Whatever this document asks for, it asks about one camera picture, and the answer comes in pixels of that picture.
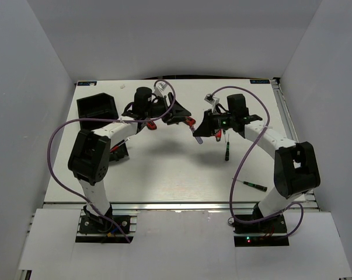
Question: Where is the black compartment tool bin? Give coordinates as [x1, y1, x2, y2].
[76, 93, 128, 162]

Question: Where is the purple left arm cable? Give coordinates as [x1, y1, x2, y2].
[48, 79, 176, 243]

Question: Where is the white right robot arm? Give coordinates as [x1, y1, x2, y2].
[193, 94, 320, 233]

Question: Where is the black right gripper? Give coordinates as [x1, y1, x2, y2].
[193, 109, 235, 138]

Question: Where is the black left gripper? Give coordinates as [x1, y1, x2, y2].
[144, 92, 190, 125]

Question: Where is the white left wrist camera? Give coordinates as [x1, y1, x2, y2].
[153, 81, 168, 97]

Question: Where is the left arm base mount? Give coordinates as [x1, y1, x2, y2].
[75, 213, 137, 244]

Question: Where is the red knife right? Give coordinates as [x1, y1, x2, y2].
[215, 129, 222, 142]

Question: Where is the blue label left corner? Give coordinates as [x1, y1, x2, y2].
[76, 81, 97, 86]

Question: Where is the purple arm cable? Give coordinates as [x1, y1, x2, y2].
[227, 85, 305, 240]
[48, 79, 176, 243]

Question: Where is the red black utility knife left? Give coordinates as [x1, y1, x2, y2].
[146, 121, 157, 131]

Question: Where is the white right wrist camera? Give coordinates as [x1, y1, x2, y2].
[204, 94, 219, 114]

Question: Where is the green black screwdriver front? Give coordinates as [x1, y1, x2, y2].
[232, 178, 268, 193]

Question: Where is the blue label right corner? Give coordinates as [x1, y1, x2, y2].
[249, 79, 271, 85]

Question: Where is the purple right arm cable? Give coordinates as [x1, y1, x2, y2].
[227, 85, 305, 240]

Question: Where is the green black screwdriver lower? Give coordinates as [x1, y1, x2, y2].
[225, 134, 230, 162]

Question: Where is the small blue handle screwdriver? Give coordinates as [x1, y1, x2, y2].
[189, 124, 204, 145]

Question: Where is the blue label corner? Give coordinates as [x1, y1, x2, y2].
[249, 79, 271, 85]
[76, 81, 97, 86]

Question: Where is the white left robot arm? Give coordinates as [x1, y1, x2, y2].
[68, 87, 195, 233]

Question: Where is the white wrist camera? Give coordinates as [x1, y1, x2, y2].
[153, 81, 168, 97]
[204, 94, 219, 114]

